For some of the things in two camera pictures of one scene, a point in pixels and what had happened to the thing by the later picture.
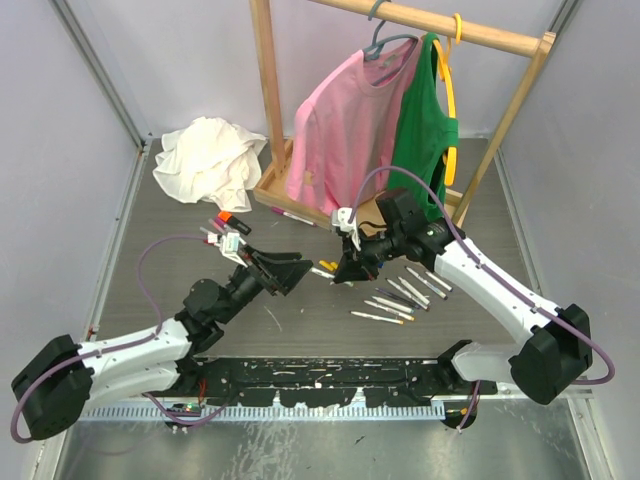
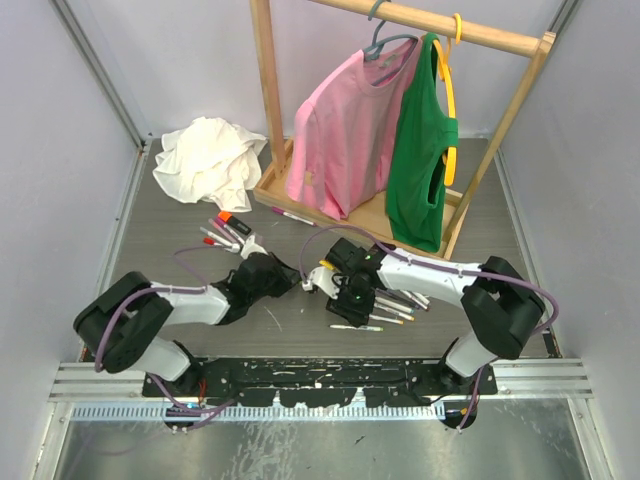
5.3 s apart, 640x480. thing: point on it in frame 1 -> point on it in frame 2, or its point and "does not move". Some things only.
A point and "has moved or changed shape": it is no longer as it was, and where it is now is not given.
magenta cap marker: [293, 216] does not move
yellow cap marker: [404, 316] does not move
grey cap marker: [414, 290] does not move
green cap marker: [322, 273] has moved or changed shape
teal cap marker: [393, 304] does not move
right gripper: [350, 268] -> [357, 315]
